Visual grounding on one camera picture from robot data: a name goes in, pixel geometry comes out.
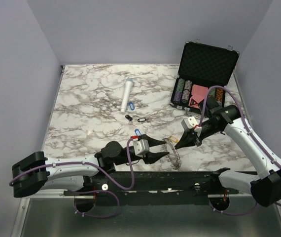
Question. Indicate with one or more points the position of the white microphone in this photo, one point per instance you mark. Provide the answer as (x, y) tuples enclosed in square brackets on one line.
[(127, 89)]

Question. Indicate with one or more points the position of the black key fob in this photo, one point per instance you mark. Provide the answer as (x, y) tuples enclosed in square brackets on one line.
[(129, 118)]

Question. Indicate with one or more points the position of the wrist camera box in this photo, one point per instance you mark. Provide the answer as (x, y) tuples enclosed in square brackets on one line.
[(141, 147), (189, 123)]

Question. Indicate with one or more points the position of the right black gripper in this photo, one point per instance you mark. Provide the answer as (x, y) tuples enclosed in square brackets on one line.
[(188, 139)]

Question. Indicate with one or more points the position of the black poker chip case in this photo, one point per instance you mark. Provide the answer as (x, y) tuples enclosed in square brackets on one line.
[(203, 65)]

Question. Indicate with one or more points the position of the blue key tag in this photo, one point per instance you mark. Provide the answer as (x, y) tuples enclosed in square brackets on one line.
[(137, 132), (131, 105)]

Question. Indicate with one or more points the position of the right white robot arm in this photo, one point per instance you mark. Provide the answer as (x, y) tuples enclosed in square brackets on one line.
[(265, 185)]

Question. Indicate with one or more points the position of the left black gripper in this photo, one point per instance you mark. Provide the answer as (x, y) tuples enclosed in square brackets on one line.
[(151, 157)]

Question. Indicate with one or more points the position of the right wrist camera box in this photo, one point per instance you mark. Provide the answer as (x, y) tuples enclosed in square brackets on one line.
[(189, 123)]

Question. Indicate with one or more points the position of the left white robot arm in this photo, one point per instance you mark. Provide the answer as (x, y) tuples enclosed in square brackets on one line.
[(36, 172)]

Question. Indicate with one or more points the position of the large metal keyring disc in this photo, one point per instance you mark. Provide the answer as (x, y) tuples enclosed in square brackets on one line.
[(173, 156)]

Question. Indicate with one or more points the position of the blue key tag far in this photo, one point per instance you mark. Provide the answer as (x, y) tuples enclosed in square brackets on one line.
[(131, 105)]

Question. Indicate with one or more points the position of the pink playing card deck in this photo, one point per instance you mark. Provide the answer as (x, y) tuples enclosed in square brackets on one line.
[(197, 95)]

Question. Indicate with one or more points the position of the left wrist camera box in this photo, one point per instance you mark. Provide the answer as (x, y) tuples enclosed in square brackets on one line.
[(141, 147)]

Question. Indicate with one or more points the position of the black key tag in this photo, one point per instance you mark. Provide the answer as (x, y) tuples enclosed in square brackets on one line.
[(142, 119)]

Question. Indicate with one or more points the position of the yellow key tag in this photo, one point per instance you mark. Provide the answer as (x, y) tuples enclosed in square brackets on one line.
[(173, 139)]

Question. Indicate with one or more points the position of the blue key tag near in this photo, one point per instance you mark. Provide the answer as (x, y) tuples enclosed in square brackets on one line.
[(137, 132)]

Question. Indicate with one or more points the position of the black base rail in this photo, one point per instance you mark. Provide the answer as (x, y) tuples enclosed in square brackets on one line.
[(162, 188)]

